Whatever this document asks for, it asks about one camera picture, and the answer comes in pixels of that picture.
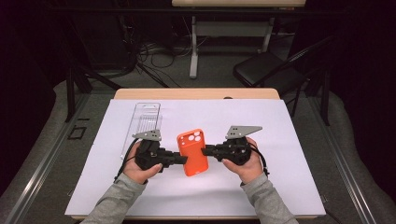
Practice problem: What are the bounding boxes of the metal floor rail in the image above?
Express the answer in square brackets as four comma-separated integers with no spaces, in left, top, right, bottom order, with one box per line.
[3,92,92,224]
[309,95,377,224]

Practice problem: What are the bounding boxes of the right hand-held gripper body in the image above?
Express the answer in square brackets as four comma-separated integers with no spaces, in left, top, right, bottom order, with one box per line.
[214,125,263,166]

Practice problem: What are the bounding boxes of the black folding chair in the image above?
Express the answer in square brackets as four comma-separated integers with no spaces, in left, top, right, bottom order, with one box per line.
[233,35,335,118]

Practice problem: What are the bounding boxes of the person's right hand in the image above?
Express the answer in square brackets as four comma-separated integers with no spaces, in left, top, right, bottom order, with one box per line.
[221,136,265,185]

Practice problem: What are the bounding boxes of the clear plastic package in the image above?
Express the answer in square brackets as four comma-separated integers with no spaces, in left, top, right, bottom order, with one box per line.
[120,102,163,161]

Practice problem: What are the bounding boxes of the orange phone case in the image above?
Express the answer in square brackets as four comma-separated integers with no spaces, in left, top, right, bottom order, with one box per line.
[176,128,210,177]

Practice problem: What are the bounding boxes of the black metal stand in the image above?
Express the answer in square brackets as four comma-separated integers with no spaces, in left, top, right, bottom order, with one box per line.
[304,66,332,127]
[64,64,123,123]

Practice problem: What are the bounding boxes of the tangle of black floor cables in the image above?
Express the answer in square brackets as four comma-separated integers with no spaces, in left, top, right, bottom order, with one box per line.
[134,18,195,89]

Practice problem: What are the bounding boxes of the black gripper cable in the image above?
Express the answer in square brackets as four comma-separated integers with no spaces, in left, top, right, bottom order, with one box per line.
[113,138,140,184]
[248,144,271,177]

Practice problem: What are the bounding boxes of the person's left hand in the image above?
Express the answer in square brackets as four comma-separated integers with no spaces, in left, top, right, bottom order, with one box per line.
[122,141,163,185]

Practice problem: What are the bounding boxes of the white-legged wooden desk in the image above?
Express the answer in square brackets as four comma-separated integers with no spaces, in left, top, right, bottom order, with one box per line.
[171,0,305,79]

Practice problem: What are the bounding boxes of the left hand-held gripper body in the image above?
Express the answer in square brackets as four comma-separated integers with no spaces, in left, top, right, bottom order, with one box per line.
[132,129,176,173]

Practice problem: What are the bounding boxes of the wooden table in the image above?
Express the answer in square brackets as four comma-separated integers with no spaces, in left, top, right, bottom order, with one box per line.
[66,88,325,221]

